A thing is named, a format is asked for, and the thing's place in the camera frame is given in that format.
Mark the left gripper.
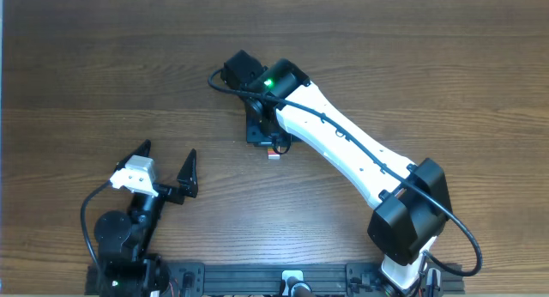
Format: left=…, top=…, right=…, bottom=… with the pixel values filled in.
left=114, top=139, right=200, bottom=206

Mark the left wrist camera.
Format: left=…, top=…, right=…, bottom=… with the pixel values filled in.
left=109, top=155, right=157, bottom=198

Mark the mounting rail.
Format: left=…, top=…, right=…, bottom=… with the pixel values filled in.
left=85, top=262, right=466, bottom=296

